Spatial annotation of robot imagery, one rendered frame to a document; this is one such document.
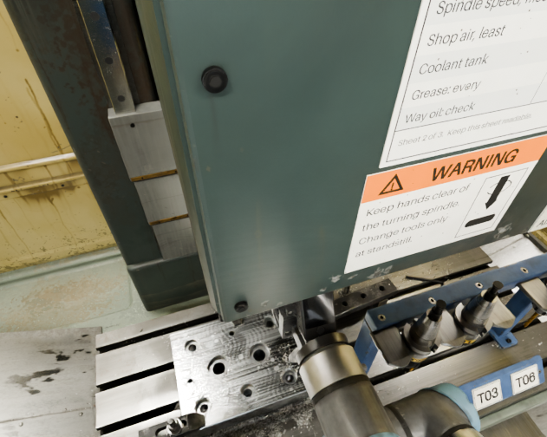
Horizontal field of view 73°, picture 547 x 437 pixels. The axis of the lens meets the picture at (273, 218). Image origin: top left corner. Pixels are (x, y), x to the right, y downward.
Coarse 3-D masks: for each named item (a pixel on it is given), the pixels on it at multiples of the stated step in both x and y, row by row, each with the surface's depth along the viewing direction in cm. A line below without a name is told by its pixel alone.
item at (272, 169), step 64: (192, 0) 14; (256, 0) 14; (320, 0) 15; (384, 0) 16; (192, 64) 15; (256, 64) 16; (320, 64) 17; (384, 64) 18; (192, 128) 17; (256, 128) 18; (320, 128) 20; (384, 128) 21; (192, 192) 21; (256, 192) 21; (320, 192) 23; (256, 256) 25; (320, 256) 28
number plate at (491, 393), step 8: (488, 384) 85; (496, 384) 85; (472, 392) 84; (480, 392) 84; (488, 392) 85; (496, 392) 85; (480, 400) 84; (488, 400) 85; (496, 400) 86; (480, 408) 85
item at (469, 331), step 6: (462, 306) 68; (456, 312) 68; (456, 318) 67; (462, 318) 67; (462, 324) 66; (468, 324) 66; (486, 324) 66; (468, 330) 66; (474, 330) 65; (480, 330) 66; (486, 330) 65; (468, 336) 67
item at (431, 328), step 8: (424, 320) 60; (432, 320) 59; (440, 320) 59; (416, 328) 62; (424, 328) 61; (432, 328) 60; (416, 336) 63; (424, 336) 62; (432, 336) 61; (424, 344) 63; (432, 344) 63
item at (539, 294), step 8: (528, 280) 74; (536, 280) 74; (520, 288) 73; (528, 288) 72; (536, 288) 72; (544, 288) 72; (528, 296) 71; (536, 296) 71; (544, 296) 71; (536, 304) 70; (544, 304) 70
